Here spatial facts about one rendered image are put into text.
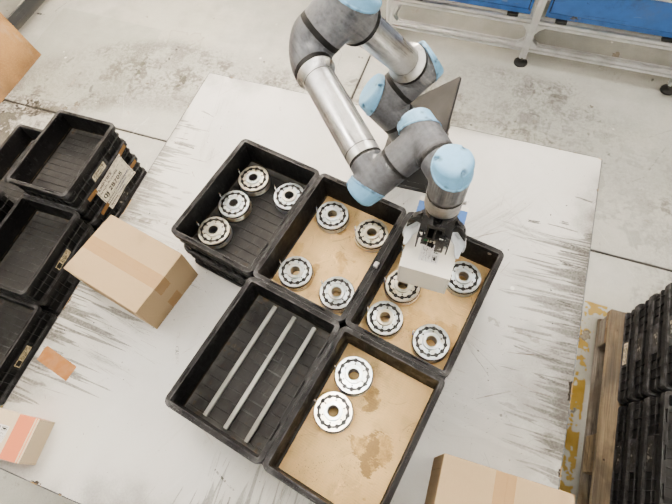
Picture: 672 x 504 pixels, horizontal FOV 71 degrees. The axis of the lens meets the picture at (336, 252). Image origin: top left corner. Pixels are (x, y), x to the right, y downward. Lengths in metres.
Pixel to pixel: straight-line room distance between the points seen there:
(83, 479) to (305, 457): 0.66
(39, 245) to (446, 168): 1.95
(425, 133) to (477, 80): 2.23
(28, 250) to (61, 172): 0.37
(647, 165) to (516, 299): 1.60
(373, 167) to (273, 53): 2.43
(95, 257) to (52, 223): 0.84
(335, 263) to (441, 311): 0.34
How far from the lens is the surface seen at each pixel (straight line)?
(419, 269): 1.11
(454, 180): 0.86
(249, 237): 1.53
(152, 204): 1.88
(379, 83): 1.50
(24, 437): 1.67
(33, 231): 2.50
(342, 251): 1.47
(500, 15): 3.10
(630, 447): 2.09
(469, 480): 1.26
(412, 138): 0.93
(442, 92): 1.70
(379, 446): 1.32
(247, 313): 1.43
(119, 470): 1.60
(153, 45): 3.65
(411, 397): 1.33
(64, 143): 2.56
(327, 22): 1.15
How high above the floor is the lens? 2.14
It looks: 63 degrees down
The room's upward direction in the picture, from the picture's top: 8 degrees counter-clockwise
